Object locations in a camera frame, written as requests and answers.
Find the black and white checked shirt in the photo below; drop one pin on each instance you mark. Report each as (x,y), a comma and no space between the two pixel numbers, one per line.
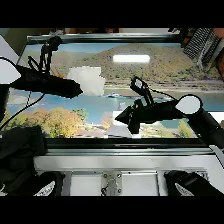
(200,45)

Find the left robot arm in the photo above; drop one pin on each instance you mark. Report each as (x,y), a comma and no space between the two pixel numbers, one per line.
(30,78)

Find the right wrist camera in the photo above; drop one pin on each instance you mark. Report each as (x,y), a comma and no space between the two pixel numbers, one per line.
(141,88)

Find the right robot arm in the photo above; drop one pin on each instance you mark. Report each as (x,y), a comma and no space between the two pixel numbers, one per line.
(200,120)

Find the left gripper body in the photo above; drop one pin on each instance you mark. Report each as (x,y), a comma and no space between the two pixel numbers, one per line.
(66,88)

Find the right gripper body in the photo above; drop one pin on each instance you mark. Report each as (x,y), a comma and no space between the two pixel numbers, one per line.
(135,116)

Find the silver frame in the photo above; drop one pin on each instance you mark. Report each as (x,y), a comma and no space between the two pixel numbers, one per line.
(100,163)

